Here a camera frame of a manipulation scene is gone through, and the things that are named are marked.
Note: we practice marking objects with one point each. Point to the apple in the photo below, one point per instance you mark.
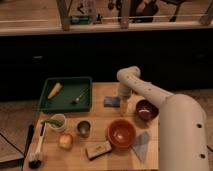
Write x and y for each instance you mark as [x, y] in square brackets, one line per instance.
[65, 141]

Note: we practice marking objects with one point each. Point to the wooden block eraser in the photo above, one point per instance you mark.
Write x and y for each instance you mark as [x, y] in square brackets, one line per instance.
[98, 149]

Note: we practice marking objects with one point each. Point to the green plastic tray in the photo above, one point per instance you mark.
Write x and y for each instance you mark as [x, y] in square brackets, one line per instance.
[71, 88]

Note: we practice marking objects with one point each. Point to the green bottle on shelf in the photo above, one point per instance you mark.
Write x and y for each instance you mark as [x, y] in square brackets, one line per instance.
[79, 20]

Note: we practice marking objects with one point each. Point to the metal spoon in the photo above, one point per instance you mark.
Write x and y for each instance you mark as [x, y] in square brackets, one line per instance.
[77, 99]

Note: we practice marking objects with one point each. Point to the orange bowl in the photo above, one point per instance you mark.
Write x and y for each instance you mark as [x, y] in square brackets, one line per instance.
[121, 133]

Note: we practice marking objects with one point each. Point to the wooden shelf frame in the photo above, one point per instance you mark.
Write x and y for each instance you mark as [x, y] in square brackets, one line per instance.
[36, 17]

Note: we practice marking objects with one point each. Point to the green vegetable in mug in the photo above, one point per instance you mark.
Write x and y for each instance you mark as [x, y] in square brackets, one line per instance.
[52, 121]

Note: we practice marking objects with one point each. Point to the yellow corn cob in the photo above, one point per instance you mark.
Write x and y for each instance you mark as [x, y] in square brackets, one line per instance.
[54, 90]

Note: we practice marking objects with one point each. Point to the white mug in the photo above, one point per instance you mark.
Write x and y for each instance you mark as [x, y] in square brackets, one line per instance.
[62, 119]

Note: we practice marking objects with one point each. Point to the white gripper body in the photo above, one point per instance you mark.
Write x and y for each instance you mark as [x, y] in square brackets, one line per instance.
[124, 100]

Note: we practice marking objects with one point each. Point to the blue sponge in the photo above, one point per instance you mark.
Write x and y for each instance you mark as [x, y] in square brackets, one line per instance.
[110, 101]

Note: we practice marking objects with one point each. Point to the dark purple bowl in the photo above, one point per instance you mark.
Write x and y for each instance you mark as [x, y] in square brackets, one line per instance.
[146, 110]

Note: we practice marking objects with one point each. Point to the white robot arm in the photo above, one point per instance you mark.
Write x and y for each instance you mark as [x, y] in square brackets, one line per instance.
[182, 134]

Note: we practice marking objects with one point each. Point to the grey folded cloth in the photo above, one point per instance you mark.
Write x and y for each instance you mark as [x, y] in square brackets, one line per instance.
[140, 146]

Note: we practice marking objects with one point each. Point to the metal cup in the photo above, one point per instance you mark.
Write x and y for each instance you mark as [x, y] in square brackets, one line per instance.
[83, 129]

